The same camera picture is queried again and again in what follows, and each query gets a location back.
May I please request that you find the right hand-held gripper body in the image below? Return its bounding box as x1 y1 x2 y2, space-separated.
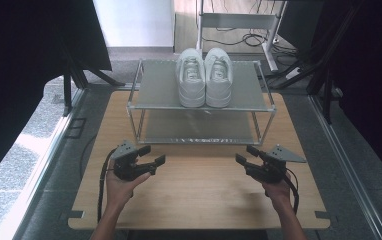
244 143 307 185

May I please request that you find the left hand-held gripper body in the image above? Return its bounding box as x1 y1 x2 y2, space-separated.
110 139 157 183

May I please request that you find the metal two-tier shoe rack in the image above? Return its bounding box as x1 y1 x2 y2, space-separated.
126 58 277 147

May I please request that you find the white sneaker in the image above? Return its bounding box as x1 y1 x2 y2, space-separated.
175 47 208 109
204 46 234 109

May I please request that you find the person's right hand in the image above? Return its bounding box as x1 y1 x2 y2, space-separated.
261 174 294 205

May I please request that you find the person's left hand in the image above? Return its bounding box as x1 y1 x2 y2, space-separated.
106 159 152 211

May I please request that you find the dark floor socket hatch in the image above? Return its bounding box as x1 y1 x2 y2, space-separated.
66 116 87 140

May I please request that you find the white power strip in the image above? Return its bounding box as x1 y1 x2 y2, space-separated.
285 66 302 81

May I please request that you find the black metal stand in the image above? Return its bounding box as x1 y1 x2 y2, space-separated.
54 29 127 118
264 0 363 125

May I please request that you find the black curtain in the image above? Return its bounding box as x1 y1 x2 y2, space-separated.
0 0 113 191
322 0 382 189

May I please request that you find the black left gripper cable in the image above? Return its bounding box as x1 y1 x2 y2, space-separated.
96 148 117 224

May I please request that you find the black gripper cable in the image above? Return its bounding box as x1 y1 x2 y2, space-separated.
283 168 300 215
96 148 117 224

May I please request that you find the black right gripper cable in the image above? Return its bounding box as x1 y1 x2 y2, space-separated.
283 168 300 215

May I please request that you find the thin black floor cable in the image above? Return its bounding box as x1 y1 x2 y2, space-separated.
79 133 99 181

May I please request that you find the bundle of black cables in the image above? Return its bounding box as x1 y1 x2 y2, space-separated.
201 26 300 58

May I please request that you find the white desk frame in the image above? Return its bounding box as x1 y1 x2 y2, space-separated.
195 0 288 73

